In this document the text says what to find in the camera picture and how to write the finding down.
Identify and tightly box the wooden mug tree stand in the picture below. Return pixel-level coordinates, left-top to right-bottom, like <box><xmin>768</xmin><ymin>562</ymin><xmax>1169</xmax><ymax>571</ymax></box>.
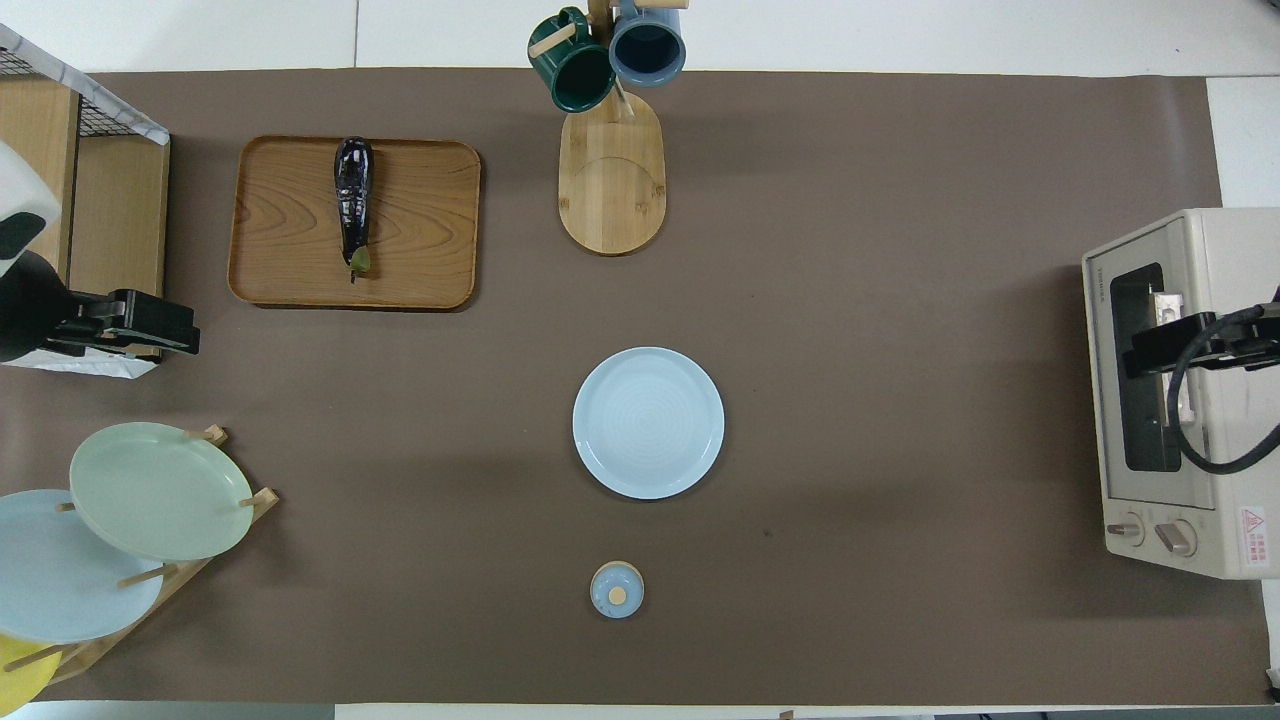
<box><xmin>528</xmin><ymin>0</ymin><xmax>691</xmax><ymax>257</ymax></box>

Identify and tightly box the brown table mat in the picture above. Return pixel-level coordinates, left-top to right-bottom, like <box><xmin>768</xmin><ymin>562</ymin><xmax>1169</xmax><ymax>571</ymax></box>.
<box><xmin>0</xmin><ymin>68</ymin><xmax>1271</xmax><ymax>706</ymax></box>

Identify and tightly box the light blue round plate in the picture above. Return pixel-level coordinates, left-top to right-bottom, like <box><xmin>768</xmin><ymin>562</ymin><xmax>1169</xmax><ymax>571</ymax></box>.
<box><xmin>572</xmin><ymin>346</ymin><xmax>726</xmax><ymax>501</ymax></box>

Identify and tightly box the wooden serving tray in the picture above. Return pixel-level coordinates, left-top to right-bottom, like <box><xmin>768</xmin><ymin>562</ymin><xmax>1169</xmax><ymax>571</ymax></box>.
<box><xmin>228</xmin><ymin>135</ymin><xmax>483</xmax><ymax>311</ymax></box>

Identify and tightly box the beige toaster oven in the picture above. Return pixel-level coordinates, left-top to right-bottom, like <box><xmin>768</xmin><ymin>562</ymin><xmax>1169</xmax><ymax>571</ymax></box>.
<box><xmin>1081</xmin><ymin>207</ymin><xmax>1280</xmax><ymax>581</ymax></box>

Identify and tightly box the wooden shelf with wire mesh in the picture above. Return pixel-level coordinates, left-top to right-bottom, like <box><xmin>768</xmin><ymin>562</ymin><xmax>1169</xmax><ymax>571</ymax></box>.
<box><xmin>0</xmin><ymin>25</ymin><xmax>171</xmax><ymax>379</ymax></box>

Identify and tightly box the wooden dish rack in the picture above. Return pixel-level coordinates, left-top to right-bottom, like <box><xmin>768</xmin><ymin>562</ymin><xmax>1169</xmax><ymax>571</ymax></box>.
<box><xmin>0</xmin><ymin>425</ymin><xmax>281</xmax><ymax>691</ymax></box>

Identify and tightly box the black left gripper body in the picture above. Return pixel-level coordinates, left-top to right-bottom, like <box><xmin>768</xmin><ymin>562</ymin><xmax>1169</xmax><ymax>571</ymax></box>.
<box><xmin>45</xmin><ymin>289</ymin><xmax>201</xmax><ymax>359</ymax></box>

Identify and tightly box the large pale blue plate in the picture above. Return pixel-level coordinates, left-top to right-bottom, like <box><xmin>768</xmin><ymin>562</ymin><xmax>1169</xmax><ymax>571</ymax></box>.
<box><xmin>0</xmin><ymin>488</ymin><xmax>166</xmax><ymax>645</ymax></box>

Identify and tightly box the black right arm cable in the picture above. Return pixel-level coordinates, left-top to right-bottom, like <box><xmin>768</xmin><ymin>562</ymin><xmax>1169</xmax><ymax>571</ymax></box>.
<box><xmin>1167</xmin><ymin>303</ymin><xmax>1280</xmax><ymax>475</ymax></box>

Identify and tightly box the oven glass door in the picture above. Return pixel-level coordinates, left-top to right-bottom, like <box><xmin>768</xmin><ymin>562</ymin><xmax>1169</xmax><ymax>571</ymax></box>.
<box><xmin>1083</xmin><ymin>222</ymin><xmax>1219</xmax><ymax>511</ymax></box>

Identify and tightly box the dark purple eggplant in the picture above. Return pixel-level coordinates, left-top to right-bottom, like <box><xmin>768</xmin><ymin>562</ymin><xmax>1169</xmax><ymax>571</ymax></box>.
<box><xmin>334</xmin><ymin>137</ymin><xmax>376</xmax><ymax>284</ymax></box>

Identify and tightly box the dark green mug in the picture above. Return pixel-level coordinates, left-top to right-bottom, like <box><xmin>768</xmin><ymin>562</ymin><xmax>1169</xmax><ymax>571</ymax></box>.
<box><xmin>528</xmin><ymin>8</ymin><xmax>617</xmax><ymax>114</ymax></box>

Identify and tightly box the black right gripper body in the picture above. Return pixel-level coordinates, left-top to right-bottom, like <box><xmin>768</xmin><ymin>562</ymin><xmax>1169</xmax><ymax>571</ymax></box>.
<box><xmin>1122</xmin><ymin>312</ymin><xmax>1280</xmax><ymax>379</ymax></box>

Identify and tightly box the yellow plate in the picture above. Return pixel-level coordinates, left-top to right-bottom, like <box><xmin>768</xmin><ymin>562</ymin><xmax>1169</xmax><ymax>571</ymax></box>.
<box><xmin>0</xmin><ymin>632</ymin><xmax>63</xmax><ymax>713</ymax></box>

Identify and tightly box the pale green plate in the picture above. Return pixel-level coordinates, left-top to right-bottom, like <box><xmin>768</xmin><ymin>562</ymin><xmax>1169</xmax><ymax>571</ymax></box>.
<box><xmin>69</xmin><ymin>421</ymin><xmax>255</xmax><ymax>563</ymax></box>

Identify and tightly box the blue grey mug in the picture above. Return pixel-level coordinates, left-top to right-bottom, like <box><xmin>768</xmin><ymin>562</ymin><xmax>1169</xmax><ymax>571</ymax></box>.
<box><xmin>608</xmin><ymin>0</ymin><xmax>688</xmax><ymax>89</ymax></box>

